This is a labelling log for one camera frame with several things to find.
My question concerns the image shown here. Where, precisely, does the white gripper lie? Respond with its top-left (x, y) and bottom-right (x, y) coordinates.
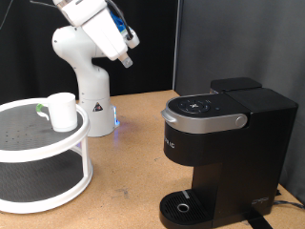
top-left (81, 9), bottom-right (133, 70)

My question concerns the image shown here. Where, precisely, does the silver handle brewer lid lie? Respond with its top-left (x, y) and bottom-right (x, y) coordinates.
top-left (160, 93), bottom-right (252, 135)

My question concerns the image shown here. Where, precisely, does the black Keurig coffee machine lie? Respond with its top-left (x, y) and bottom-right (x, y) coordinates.
top-left (159, 87), bottom-right (299, 229)

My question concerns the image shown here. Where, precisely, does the white mug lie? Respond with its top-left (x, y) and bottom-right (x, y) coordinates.
top-left (35, 92), bottom-right (79, 133)

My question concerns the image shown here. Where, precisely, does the white two-tier turntable shelf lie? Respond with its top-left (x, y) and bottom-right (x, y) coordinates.
top-left (0, 97), bottom-right (94, 215)

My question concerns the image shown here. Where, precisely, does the black drip tray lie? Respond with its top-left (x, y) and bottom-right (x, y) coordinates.
top-left (159, 189), bottom-right (214, 229)

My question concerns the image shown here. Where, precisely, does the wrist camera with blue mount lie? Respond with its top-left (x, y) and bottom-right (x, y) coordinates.
top-left (109, 6), bottom-right (141, 50)

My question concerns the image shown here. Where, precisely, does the black camera cable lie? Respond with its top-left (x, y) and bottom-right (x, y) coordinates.
top-left (104, 0), bottom-right (134, 41)

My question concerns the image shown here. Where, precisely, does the braided power cable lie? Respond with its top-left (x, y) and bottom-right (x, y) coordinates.
top-left (274, 199), bottom-right (305, 210)

